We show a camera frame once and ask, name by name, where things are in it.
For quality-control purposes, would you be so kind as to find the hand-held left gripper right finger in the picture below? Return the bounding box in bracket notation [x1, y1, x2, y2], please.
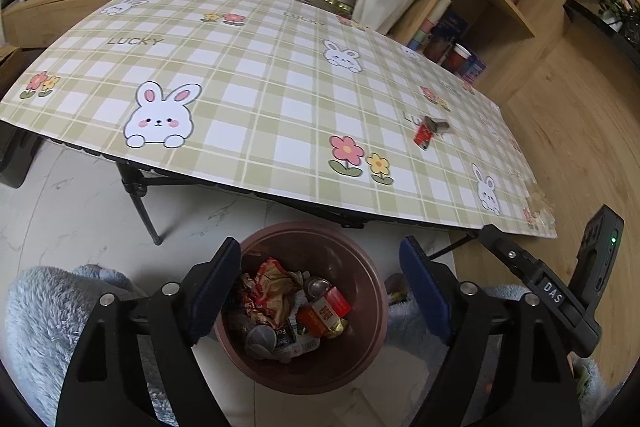
[399, 235, 581, 427]

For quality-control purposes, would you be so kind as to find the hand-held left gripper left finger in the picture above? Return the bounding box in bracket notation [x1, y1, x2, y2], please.
[57, 237, 242, 427]

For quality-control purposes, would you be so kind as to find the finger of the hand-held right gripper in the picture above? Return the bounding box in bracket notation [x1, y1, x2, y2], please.
[479, 223, 543, 289]

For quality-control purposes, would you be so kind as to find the gold brown wrapper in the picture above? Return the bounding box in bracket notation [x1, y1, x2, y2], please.
[239, 257, 297, 324]

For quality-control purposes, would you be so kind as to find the brown plastic trash bin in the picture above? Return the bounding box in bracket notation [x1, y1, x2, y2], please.
[215, 222, 390, 396]

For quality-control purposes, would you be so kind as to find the white packet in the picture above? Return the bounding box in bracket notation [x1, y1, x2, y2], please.
[280, 337, 322, 364]

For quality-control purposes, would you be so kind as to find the small red packet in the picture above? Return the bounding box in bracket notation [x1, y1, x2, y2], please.
[414, 117, 437, 151]

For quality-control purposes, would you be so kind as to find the person's fuzzy light blue clothing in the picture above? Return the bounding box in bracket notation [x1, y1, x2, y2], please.
[4, 264, 612, 427]

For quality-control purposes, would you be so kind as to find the small light blue box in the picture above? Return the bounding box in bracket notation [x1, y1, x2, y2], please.
[462, 56, 489, 84]

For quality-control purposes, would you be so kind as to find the red cup with white rim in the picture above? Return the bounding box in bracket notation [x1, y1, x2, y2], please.
[442, 44, 472, 76]

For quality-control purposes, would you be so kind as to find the dark red glass cup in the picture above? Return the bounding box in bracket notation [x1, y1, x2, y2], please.
[424, 36, 452, 61]

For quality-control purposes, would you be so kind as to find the dark blue printed box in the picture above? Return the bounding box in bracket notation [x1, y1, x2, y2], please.
[439, 11, 472, 44]

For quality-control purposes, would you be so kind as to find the stack of pastel cups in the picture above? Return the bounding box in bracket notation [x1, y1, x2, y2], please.
[406, 0, 452, 51]

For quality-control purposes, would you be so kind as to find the small potted flower plant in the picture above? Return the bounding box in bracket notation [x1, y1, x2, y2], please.
[595, 0, 640, 34]

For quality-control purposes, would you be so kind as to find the gold decorative tray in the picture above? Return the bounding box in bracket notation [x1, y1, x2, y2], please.
[289, 0, 359, 16]

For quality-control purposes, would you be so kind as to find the black folding table frame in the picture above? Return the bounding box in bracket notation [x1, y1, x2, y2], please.
[114, 158, 481, 259]

